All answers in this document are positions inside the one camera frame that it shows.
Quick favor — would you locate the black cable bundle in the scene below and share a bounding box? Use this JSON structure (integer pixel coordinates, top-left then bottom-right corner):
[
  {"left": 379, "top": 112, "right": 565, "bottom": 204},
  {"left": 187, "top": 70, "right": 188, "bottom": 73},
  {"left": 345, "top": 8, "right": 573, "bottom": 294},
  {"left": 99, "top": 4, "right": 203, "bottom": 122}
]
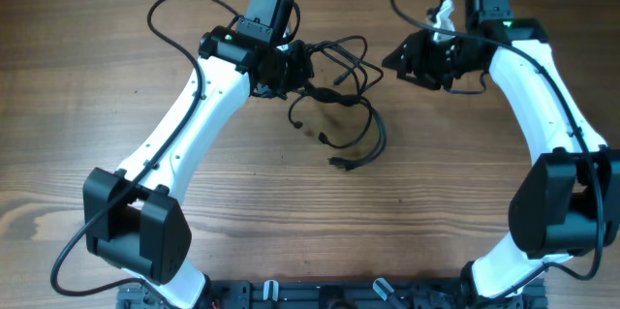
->
[{"left": 287, "top": 35, "right": 388, "bottom": 172}]

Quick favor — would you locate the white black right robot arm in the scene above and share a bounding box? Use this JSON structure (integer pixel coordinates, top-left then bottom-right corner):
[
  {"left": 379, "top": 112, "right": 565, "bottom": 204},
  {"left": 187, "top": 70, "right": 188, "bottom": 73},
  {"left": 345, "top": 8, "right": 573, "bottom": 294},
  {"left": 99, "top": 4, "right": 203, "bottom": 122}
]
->
[{"left": 383, "top": 0, "right": 619, "bottom": 308}]

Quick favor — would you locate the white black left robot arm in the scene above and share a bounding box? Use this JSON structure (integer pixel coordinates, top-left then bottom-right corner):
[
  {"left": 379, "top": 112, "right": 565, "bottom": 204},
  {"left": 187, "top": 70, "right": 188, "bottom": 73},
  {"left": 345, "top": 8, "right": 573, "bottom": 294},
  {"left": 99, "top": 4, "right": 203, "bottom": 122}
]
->
[{"left": 82, "top": 0, "right": 311, "bottom": 308}]

